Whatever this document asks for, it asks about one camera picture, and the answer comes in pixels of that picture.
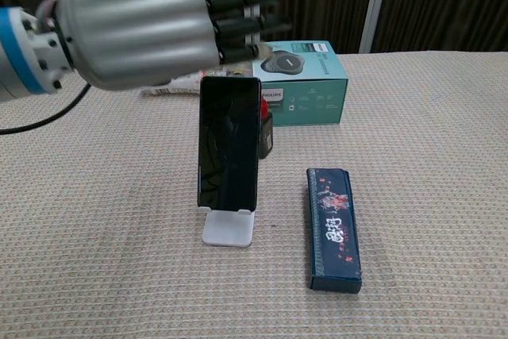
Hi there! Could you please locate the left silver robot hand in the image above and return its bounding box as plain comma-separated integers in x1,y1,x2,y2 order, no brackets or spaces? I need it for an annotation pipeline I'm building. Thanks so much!
54,0,294,92

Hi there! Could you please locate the black smartphone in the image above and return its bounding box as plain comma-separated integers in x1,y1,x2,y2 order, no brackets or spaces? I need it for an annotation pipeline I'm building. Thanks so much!
197,75,262,212

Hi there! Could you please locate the white phone stand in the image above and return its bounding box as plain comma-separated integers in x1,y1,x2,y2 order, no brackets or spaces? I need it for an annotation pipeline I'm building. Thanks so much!
199,206,257,248

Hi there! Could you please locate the white printed cylindrical can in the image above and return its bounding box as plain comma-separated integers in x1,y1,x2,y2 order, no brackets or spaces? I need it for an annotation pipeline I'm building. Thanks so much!
140,70,209,98

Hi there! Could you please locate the black bottle with red cap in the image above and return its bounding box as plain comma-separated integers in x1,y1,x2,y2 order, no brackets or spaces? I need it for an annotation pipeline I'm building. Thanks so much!
258,101,275,160

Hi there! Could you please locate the teal Philips product box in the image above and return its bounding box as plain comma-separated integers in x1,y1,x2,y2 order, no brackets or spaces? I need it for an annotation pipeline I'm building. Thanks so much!
252,40,350,129

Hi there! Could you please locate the dark blue printed pencil case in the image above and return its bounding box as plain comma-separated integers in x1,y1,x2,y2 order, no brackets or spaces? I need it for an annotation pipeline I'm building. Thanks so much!
306,168,364,291

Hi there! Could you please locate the black cable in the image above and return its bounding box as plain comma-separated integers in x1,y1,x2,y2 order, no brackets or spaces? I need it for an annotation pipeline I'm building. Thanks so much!
0,83,91,136

